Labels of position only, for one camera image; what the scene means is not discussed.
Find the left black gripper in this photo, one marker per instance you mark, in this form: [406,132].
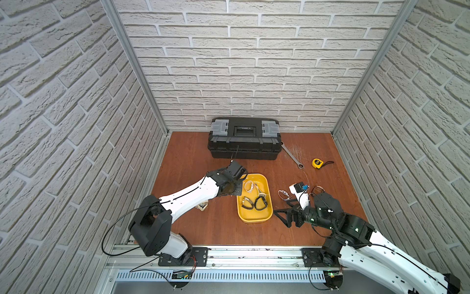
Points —
[237,172]

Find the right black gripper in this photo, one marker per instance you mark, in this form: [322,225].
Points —
[295,212]

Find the dark brown strap watch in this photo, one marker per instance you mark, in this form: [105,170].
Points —
[247,204]

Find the clear white watch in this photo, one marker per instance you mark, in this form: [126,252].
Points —
[251,187]

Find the dark red watch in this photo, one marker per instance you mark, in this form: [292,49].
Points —
[317,190]

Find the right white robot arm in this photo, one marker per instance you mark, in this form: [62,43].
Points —
[357,245]

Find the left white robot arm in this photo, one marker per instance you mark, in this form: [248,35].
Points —
[151,224]

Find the yellow rectangular tray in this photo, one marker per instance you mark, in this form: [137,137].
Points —
[254,216]

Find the black plastic toolbox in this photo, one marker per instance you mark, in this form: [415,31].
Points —
[245,138]

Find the silver combination wrench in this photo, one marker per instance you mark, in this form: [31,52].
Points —
[298,163]

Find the yellow tape measure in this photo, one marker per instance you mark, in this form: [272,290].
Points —
[317,163]

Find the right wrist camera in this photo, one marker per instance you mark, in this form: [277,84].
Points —
[300,191]

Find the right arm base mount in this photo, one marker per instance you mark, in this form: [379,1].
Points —
[316,257]

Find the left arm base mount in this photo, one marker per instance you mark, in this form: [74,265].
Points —
[194,256]

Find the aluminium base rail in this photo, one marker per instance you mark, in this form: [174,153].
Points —
[258,264]

